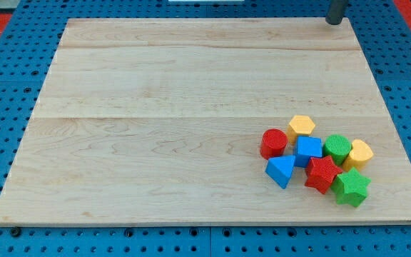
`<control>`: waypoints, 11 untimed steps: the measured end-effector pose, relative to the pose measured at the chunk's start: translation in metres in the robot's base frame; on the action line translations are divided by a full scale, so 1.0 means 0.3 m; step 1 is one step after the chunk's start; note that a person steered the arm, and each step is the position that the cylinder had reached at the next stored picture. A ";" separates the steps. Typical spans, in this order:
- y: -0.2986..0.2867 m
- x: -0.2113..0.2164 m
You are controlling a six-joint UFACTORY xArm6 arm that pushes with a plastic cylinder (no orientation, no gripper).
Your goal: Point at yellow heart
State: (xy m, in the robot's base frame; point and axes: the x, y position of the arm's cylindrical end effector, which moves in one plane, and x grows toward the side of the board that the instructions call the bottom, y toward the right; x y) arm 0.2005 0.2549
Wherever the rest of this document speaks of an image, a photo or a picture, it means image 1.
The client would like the yellow heart block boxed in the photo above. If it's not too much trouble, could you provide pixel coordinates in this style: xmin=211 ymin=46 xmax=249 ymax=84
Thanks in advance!
xmin=342 ymin=139 xmax=374 ymax=171

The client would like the light wooden board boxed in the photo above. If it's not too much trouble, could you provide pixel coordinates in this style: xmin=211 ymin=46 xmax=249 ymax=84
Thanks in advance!
xmin=0 ymin=17 xmax=411 ymax=227

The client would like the red cylinder block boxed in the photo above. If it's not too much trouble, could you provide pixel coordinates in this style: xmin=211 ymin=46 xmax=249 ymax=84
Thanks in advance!
xmin=260 ymin=128 xmax=288 ymax=159

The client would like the blue triangle block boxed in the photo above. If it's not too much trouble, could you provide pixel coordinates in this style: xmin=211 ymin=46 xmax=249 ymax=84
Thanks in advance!
xmin=265 ymin=155 xmax=295 ymax=189

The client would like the yellow hexagon block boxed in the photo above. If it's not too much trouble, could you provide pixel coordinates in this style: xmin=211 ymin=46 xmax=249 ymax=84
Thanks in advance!
xmin=286 ymin=115 xmax=316 ymax=146

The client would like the blue cube block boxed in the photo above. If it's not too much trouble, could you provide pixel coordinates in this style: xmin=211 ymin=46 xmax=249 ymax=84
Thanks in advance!
xmin=293 ymin=136 xmax=323 ymax=168

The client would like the red star block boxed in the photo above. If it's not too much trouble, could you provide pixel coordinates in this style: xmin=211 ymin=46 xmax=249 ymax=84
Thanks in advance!
xmin=305 ymin=156 xmax=343 ymax=194

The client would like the green cylinder block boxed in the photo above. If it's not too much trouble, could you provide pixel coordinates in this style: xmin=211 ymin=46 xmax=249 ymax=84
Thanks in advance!
xmin=323 ymin=134 xmax=352 ymax=166

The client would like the green star block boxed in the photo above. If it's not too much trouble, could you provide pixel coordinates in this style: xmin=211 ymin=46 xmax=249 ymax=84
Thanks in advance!
xmin=330 ymin=168 xmax=371 ymax=208

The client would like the grey cylindrical pointer tool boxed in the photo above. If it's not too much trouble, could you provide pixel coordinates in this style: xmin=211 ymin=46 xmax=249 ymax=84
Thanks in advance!
xmin=325 ymin=0 xmax=349 ymax=25

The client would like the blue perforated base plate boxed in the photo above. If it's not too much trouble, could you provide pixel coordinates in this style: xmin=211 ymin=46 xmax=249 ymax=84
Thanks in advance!
xmin=0 ymin=1 xmax=411 ymax=256

